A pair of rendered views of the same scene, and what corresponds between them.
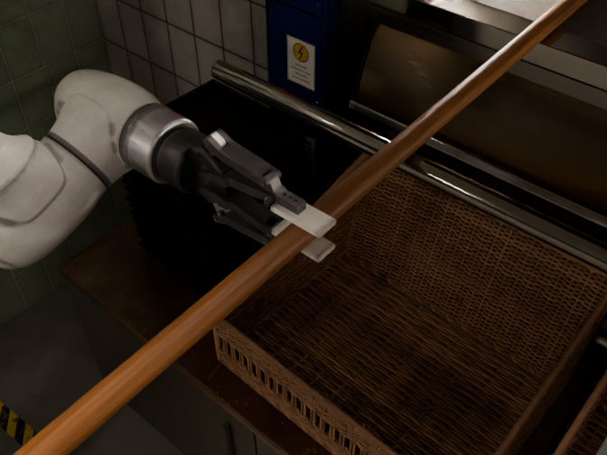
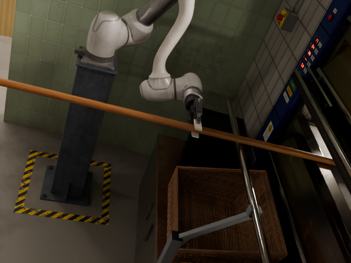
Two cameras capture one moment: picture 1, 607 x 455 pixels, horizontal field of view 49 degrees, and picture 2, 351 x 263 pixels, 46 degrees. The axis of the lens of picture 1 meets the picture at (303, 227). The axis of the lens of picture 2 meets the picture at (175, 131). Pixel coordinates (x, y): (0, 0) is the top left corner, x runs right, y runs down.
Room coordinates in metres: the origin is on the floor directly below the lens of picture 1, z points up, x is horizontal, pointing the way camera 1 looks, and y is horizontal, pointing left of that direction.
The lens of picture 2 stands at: (-0.70, -0.77, 2.12)
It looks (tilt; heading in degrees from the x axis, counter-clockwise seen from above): 34 degrees down; 35
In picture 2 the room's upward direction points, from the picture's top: 22 degrees clockwise
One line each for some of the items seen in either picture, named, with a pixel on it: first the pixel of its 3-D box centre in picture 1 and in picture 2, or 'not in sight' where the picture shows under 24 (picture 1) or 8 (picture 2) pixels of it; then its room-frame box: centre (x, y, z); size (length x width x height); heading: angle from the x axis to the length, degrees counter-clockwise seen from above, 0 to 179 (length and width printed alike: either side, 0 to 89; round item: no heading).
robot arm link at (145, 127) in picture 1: (163, 145); (192, 98); (0.68, 0.18, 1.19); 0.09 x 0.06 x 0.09; 140
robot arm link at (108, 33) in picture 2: not in sight; (106, 32); (0.65, 0.83, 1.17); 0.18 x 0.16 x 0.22; 6
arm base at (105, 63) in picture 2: not in sight; (95, 54); (0.63, 0.85, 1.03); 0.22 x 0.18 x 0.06; 144
